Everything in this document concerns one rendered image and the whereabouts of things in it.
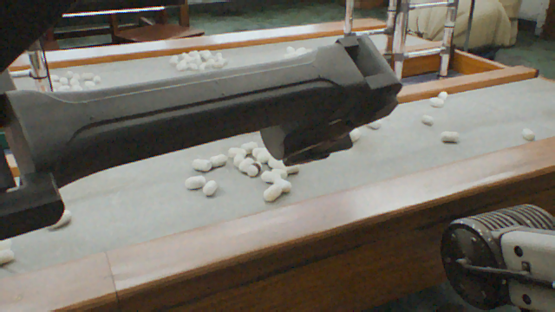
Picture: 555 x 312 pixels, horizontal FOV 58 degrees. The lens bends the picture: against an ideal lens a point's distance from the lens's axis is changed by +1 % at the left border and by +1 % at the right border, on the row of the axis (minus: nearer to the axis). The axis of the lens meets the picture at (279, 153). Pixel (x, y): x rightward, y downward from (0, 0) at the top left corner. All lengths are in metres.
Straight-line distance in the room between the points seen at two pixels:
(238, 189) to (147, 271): 0.27
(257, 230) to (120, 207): 0.25
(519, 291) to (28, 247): 0.67
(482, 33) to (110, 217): 3.28
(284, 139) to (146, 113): 0.20
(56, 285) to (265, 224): 0.28
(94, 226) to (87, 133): 0.48
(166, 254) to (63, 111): 0.37
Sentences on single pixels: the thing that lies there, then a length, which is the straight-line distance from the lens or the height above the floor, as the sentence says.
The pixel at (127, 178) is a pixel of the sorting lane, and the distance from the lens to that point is 0.95.
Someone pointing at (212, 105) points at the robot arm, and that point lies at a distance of 0.40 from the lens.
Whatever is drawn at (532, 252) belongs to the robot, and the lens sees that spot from 0.68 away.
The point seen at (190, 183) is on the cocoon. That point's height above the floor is 0.76.
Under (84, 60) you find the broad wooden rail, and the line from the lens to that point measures 1.66.
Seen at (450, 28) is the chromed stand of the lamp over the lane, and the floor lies 0.90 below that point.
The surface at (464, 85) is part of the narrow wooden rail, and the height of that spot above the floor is 0.76.
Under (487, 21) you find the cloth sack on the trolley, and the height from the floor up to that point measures 0.46.
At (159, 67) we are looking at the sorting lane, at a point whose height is 0.74.
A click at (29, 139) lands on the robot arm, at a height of 1.05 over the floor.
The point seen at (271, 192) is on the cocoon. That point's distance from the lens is 0.83.
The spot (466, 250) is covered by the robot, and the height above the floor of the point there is 0.75.
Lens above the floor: 1.19
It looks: 27 degrees down
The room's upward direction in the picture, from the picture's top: straight up
